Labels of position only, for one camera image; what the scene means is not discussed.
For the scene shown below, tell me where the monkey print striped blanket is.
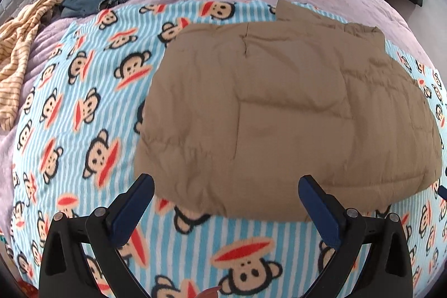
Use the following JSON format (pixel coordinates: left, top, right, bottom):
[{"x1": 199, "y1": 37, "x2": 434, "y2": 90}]
[{"x1": 7, "y1": 0, "x2": 447, "y2": 298}]

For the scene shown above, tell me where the tan puffer jacket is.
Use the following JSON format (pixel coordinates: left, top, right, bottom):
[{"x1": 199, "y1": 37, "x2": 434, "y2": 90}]
[{"x1": 134, "y1": 0, "x2": 443, "y2": 225}]

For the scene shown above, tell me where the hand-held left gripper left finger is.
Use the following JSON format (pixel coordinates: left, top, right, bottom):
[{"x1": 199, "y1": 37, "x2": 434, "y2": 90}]
[{"x1": 39, "y1": 173, "x2": 155, "y2": 298}]

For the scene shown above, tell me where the yellow striped garment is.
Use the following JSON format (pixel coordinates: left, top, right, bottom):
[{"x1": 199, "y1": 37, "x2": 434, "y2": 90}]
[{"x1": 0, "y1": 0, "x2": 66, "y2": 130}]

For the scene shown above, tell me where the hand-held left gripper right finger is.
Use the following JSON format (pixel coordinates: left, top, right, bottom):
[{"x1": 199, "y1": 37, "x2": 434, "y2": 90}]
[{"x1": 298, "y1": 174, "x2": 414, "y2": 298}]

